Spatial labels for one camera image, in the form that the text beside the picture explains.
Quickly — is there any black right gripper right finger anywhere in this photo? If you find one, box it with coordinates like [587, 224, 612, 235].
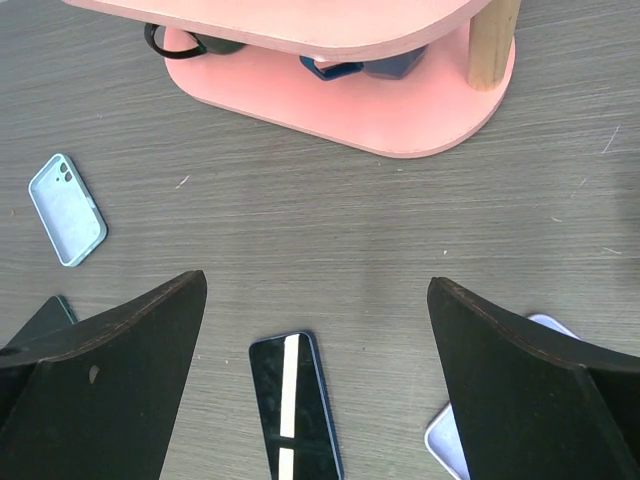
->
[427, 277, 639, 479]

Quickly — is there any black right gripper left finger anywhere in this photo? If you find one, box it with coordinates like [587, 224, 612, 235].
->
[1, 270, 207, 479]

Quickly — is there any lilac phone case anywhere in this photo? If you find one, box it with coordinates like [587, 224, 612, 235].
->
[424, 313, 581, 480]

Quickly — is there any dark green smartphone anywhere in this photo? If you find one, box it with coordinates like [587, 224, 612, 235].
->
[5, 295, 78, 348]

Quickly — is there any light blue phone case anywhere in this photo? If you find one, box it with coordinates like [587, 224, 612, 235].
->
[28, 153, 108, 267]

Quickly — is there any blue smartphone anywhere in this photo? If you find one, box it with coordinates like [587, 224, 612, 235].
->
[248, 331, 344, 480]

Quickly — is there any pink three-tier shelf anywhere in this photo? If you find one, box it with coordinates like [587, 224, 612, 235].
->
[84, 1, 520, 158]

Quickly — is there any dark blue mug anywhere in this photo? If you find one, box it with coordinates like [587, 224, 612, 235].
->
[299, 45, 429, 81]

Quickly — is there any black mug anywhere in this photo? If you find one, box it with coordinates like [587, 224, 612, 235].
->
[143, 23, 245, 60]

